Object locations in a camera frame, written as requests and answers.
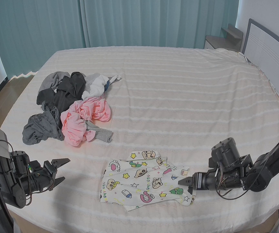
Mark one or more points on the white printed pyjama top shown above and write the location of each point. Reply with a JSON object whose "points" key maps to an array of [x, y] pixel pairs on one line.
{"points": [[144, 181]]}

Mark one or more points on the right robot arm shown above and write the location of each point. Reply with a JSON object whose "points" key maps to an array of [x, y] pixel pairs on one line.
{"points": [[263, 169]]}

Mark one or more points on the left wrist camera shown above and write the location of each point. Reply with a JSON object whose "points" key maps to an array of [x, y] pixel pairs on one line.
{"points": [[35, 166]]}

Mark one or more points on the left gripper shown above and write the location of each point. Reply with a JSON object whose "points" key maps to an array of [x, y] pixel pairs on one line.
{"points": [[43, 176]]}

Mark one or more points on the grey bedside table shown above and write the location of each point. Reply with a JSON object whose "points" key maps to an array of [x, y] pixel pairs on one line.
{"points": [[217, 42]]}

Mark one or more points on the pink garment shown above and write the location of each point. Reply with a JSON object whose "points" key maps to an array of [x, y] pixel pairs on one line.
{"points": [[81, 120]]}

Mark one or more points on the bed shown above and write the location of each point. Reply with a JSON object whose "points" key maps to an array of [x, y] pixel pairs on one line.
{"points": [[168, 81]]}

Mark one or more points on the blue-green curtain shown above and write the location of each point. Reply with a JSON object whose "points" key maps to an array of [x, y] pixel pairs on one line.
{"points": [[40, 25], [154, 13]]}

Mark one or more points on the pile of clothes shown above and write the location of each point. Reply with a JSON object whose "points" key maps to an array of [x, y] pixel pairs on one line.
{"points": [[61, 96]]}

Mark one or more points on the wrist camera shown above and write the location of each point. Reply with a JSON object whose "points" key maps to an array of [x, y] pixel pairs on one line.
{"points": [[213, 161], [35, 166]]}

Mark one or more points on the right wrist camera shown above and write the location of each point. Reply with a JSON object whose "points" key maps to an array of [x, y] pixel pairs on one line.
{"points": [[213, 161]]}

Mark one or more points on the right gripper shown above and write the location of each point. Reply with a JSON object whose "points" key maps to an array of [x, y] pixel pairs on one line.
{"points": [[207, 181]]}

